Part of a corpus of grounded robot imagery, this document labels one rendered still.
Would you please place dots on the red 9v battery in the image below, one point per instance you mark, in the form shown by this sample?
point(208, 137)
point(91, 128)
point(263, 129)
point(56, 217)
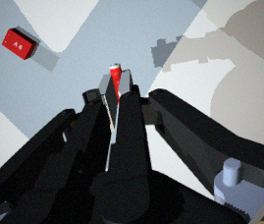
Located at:
point(19, 43)

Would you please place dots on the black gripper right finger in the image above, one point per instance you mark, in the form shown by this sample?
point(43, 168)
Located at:
point(229, 167)

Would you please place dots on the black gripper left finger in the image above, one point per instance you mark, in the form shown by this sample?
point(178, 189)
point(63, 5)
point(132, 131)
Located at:
point(44, 198)

